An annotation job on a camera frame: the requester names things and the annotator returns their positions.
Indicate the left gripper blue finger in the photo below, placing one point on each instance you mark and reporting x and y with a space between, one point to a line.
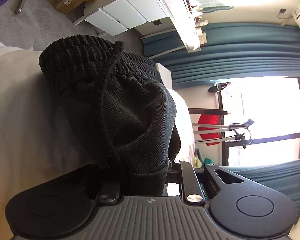
183 174

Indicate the black pants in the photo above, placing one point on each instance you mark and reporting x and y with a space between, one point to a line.
118 108

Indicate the yellow knitted garment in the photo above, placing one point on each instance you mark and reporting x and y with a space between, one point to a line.
196 162

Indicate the green garment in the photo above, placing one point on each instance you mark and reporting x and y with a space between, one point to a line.
206 161

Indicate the red garment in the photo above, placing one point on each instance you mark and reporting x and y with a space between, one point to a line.
212 120

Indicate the right teal curtain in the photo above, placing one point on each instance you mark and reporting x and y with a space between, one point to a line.
284 178

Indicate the teal curtain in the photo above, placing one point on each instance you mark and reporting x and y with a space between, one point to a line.
284 178
233 50

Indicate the white air purifier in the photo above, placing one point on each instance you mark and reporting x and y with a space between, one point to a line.
165 74

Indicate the left teal curtain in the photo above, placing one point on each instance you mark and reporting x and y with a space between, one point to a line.
233 50

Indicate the pastel bed sheet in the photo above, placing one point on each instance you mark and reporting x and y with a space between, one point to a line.
50 186

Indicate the white dressing table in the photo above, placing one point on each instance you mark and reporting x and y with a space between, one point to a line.
117 16

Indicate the window with dark frame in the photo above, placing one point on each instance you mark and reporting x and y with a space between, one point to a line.
273 103

